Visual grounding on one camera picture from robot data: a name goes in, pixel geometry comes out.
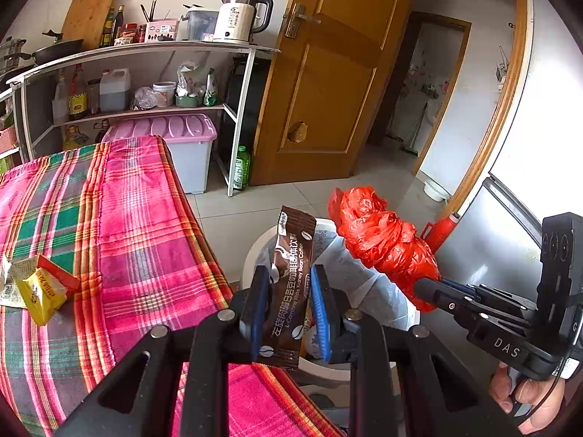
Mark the clear plastic bottle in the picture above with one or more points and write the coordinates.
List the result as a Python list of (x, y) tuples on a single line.
[(60, 104)]

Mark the green plastic bottle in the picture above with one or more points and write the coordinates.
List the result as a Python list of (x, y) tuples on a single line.
[(242, 170)]

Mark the white plastic bags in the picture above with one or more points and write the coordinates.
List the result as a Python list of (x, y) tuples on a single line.
[(193, 79)]

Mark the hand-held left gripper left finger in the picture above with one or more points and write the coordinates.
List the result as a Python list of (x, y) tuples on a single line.
[(255, 309)]

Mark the black frying pan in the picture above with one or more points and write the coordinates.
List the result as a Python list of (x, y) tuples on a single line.
[(59, 50)]

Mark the clear plastic bag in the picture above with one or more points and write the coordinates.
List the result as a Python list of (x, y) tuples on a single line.
[(145, 99)]

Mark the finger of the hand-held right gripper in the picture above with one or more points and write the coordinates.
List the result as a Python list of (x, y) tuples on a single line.
[(437, 293), (483, 293)]

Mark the green bowl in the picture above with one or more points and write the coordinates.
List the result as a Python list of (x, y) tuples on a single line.
[(189, 101)]

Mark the black appliance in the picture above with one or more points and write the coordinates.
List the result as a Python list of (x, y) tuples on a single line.
[(237, 114)]

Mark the pink lid storage box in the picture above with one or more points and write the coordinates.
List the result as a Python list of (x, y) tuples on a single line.
[(191, 164)]

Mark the red lid jar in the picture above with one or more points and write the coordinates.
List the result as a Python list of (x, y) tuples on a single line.
[(129, 31)]

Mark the steel steamer pot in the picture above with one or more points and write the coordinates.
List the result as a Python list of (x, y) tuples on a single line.
[(11, 54)]

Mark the silver refrigerator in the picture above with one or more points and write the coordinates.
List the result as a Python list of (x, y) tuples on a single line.
[(524, 145)]

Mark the clear plastic storage container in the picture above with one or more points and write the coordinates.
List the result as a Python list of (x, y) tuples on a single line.
[(200, 25)]

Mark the red plastic bag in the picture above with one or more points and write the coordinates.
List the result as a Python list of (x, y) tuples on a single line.
[(382, 236)]

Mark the black chopsticks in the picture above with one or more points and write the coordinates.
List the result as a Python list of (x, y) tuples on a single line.
[(148, 11)]

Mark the wooden door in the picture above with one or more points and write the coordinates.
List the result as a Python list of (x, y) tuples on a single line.
[(328, 77)]

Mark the small yellow red packet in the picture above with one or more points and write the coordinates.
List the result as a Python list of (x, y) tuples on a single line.
[(41, 296)]

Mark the pink utensil holder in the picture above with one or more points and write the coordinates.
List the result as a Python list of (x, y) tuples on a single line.
[(161, 32)]

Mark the red sauce jar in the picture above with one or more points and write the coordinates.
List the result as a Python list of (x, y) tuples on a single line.
[(142, 34)]

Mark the white plastic tub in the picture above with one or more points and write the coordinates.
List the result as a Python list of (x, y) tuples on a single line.
[(165, 94)]

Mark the white basin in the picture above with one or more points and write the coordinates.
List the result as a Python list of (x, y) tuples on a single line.
[(435, 190)]

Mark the white plastic jug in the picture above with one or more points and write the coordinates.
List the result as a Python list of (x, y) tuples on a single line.
[(114, 93)]

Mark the person's right hand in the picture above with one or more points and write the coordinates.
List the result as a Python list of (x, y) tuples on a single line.
[(537, 396)]

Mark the yellow label sauce bottle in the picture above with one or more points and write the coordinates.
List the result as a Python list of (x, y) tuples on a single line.
[(78, 100)]

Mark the white electric kettle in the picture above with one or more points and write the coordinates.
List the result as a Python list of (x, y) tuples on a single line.
[(234, 20)]

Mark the dark glass bottle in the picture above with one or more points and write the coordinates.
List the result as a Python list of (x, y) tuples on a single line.
[(119, 22)]

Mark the white trash bin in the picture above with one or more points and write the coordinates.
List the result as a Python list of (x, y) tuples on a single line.
[(360, 282)]

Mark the small glass jar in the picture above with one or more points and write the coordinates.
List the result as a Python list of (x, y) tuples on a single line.
[(94, 98)]

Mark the pink woven basket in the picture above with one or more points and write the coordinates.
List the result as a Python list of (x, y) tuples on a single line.
[(7, 139)]

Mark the yellow label oil bottle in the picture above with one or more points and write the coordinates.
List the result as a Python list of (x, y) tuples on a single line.
[(107, 29)]

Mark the brown coffee sachet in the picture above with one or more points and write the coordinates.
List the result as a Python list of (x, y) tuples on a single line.
[(291, 282)]

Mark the dark sauce bottle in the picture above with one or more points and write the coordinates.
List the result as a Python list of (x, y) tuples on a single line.
[(102, 132)]

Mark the yellow cooking oil bottle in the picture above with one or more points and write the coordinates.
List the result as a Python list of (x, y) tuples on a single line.
[(75, 139)]

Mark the white kitchen shelf rack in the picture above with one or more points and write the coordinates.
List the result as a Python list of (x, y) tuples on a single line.
[(136, 48), (5, 92)]

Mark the wooden cutting board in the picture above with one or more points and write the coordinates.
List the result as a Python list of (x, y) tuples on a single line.
[(91, 13)]

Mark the red plastic bottle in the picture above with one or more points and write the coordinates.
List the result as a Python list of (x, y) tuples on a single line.
[(439, 232)]

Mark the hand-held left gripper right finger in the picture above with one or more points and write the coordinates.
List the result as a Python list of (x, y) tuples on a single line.
[(321, 314)]

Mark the beige snack wrapper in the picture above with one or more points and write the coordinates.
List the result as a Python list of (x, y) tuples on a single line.
[(5, 286)]

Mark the pink green plaid tablecloth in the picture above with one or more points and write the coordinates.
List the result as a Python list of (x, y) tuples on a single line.
[(136, 236)]

